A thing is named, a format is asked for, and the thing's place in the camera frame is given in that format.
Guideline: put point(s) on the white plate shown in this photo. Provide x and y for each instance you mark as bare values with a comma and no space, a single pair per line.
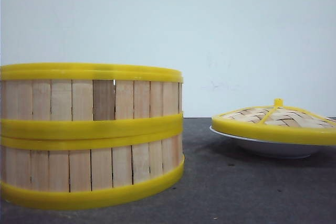
272,149

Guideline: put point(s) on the woven bamboo steamer lid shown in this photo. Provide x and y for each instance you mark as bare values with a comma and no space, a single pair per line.
277,123

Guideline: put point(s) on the bamboo steamer basket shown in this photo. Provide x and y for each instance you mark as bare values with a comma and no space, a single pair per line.
78,106
85,194

